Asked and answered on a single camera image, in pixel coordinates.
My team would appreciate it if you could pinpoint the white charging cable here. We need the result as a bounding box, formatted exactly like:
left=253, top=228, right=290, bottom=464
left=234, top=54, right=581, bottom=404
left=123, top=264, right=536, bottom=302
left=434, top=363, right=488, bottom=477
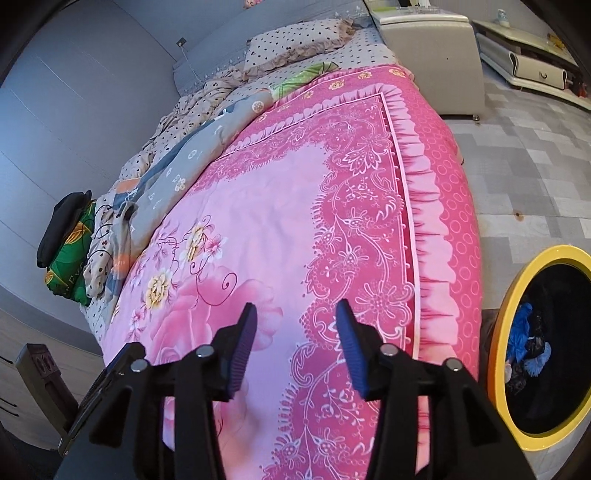
left=182, top=46, right=199, bottom=86

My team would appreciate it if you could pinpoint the green leaf print cloth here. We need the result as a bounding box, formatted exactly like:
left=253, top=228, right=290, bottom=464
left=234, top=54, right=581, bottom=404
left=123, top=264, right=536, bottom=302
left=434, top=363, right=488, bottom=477
left=270, top=62, right=342, bottom=97

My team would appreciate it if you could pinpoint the green floral folded blanket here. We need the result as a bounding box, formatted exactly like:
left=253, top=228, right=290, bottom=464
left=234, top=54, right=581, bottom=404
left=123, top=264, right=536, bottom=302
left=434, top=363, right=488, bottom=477
left=45, top=203, right=98, bottom=306

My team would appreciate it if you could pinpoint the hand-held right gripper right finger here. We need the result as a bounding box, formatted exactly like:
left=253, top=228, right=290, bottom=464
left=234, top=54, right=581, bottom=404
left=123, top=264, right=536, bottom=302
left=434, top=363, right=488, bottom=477
left=335, top=299, right=539, bottom=480

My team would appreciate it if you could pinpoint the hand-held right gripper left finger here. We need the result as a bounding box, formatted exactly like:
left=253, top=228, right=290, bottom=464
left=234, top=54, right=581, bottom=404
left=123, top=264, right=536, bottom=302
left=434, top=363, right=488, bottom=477
left=55, top=302, right=258, bottom=480

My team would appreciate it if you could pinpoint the brown power strip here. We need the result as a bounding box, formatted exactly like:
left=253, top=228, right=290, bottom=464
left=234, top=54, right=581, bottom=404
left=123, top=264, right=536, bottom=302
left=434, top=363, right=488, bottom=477
left=15, top=343, right=80, bottom=437

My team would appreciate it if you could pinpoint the cream leather nightstand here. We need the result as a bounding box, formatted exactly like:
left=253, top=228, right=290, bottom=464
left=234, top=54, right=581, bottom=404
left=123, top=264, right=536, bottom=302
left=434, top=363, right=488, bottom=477
left=372, top=7, right=486, bottom=123

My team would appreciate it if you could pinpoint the cream marble coffee table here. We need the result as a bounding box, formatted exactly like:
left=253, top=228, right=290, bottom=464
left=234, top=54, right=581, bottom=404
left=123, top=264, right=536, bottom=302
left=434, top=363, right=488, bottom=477
left=472, top=17, right=585, bottom=100

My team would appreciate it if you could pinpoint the yellow rimmed black trash bin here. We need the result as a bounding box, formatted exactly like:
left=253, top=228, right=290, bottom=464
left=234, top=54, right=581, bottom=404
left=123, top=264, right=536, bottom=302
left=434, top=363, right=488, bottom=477
left=487, top=244, right=591, bottom=450

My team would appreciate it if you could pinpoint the black folded cloth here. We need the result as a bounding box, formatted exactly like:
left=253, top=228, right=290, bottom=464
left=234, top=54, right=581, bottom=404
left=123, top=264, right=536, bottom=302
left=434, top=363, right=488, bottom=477
left=37, top=191, right=93, bottom=268

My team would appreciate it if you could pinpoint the polka dot pillow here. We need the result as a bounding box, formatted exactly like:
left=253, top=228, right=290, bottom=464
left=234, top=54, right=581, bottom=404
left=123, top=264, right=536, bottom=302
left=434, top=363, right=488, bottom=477
left=242, top=18, right=358, bottom=77

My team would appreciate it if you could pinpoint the pink floral blanket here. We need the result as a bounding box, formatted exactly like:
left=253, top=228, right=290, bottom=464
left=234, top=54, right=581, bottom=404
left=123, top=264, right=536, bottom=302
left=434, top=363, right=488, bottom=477
left=102, top=65, right=483, bottom=480

